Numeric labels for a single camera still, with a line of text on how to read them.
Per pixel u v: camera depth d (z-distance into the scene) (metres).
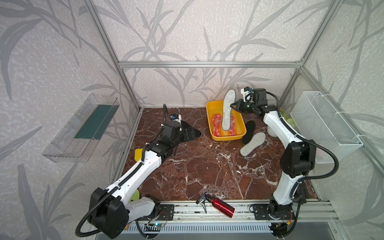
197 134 1.06
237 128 1.05
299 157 0.49
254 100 0.72
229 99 0.89
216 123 1.08
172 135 0.60
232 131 1.05
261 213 0.73
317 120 0.68
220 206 0.72
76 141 0.64
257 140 1.00
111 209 0.38
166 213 0.72
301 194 0.79
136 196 0.78
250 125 1.03
